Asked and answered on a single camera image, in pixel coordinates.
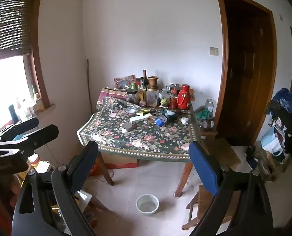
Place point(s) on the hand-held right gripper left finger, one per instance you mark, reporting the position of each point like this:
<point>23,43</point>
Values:
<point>87,157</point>

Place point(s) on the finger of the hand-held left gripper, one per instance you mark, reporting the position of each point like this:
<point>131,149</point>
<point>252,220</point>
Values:
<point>25,125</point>
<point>42,134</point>

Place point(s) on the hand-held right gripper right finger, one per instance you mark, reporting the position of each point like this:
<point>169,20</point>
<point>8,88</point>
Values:
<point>205,167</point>

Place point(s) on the round grey tin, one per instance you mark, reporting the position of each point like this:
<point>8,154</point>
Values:
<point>127,128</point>

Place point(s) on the foil ball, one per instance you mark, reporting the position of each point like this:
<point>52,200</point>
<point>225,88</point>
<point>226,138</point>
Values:
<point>185,121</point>

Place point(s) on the teal bag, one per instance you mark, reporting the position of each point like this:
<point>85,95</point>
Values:
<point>170,113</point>

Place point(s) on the white long box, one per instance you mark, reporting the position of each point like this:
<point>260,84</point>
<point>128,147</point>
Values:
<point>138,119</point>

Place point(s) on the blue cup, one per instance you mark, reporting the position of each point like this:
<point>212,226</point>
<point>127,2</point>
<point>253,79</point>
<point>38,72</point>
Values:
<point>160,121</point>

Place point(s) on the yellow wrapper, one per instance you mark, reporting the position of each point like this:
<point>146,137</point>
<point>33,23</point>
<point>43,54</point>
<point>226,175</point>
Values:
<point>142,113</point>

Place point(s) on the brown cardboard box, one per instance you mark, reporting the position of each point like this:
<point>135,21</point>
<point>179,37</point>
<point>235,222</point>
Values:
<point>151,120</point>

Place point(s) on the white bowl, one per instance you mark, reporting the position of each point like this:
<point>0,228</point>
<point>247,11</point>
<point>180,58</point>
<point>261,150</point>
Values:
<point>141,209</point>

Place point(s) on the wooden table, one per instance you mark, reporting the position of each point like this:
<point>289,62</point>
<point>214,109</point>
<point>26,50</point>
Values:
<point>184,177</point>

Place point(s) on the small wooden folding chair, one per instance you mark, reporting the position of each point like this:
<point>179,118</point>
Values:
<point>197,201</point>

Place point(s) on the glass jar lying sideways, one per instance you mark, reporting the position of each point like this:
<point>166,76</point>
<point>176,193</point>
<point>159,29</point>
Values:
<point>208,123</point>

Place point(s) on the black boot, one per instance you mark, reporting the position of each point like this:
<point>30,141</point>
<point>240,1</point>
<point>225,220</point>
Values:
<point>252,157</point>

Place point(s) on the green cloth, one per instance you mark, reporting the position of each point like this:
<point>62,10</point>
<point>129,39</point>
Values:
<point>203,114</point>

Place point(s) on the glass jar with lid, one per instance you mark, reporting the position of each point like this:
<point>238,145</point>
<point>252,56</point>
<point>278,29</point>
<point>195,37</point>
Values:
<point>209,106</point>

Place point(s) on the red patterned cloth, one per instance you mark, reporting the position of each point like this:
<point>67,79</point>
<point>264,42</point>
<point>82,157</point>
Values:
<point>111,94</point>

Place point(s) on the light blue bag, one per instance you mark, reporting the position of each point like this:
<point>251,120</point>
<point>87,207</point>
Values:
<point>271,140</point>

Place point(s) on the red thermos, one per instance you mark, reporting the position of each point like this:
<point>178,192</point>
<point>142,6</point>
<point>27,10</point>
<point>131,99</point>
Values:
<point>184,98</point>

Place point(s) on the red sauce bottle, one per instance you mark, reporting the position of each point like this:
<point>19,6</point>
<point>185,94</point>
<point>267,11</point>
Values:
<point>173,102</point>

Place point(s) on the dark-lidded glass jar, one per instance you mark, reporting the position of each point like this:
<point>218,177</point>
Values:
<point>132,97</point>

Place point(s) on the yellow-green twine ball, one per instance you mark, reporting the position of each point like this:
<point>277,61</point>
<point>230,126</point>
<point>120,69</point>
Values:
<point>164,102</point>

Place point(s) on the yellow oil bottle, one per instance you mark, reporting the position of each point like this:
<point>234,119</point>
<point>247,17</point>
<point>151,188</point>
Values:
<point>141,93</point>

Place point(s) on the colourful snack bag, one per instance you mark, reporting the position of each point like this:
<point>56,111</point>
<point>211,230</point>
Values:
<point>124,81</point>

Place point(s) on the small green can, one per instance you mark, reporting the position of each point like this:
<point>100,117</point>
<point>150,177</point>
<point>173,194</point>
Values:
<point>132,86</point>

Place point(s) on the large glass jar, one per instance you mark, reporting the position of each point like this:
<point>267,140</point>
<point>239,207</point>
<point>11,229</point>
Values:
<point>152,98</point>

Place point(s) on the silver metal container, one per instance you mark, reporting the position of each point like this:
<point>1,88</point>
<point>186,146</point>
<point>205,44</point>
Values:
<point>171,87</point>

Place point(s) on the dark wine bottle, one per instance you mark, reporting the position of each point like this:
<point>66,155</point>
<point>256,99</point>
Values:
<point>145,77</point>

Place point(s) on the wooden vase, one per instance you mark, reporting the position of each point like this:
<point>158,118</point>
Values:
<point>152,82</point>

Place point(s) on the bamboo window blind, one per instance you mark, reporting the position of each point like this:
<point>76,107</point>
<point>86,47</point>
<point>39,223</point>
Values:
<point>8,24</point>

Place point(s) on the dark wooden door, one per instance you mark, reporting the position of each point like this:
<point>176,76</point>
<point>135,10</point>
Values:
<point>246,66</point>

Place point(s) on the wooden window frame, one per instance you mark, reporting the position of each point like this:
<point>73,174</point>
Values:
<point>41,83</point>

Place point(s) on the wall light switch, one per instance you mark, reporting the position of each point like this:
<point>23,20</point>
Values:
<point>214,51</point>

